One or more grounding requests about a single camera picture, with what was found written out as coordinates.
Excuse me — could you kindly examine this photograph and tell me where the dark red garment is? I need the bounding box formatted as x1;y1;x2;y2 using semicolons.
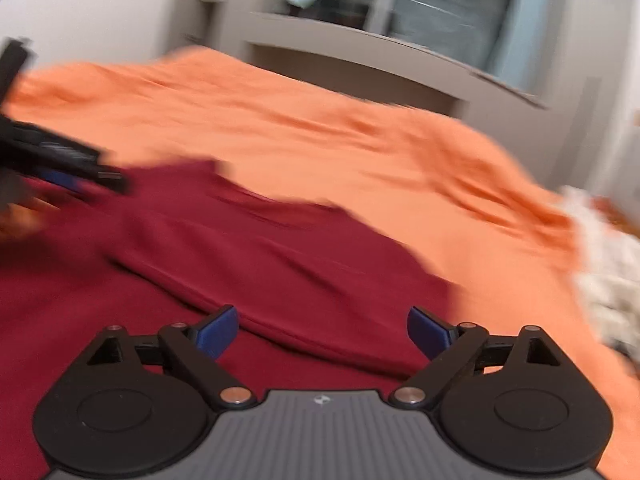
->
1;160;454;479

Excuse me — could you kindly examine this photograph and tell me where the cream white clothes pile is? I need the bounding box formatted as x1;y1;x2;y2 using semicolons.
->
560;186;639;363

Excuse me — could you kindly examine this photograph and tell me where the orange bed sheet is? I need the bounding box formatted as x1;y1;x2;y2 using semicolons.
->
8;47;639;479

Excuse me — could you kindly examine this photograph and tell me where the window with light blue curtain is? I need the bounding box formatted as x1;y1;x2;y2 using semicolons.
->
280;0;526;90

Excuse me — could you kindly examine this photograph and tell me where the grey wall cabinet unit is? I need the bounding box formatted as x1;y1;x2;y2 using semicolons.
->
168;0;547;118

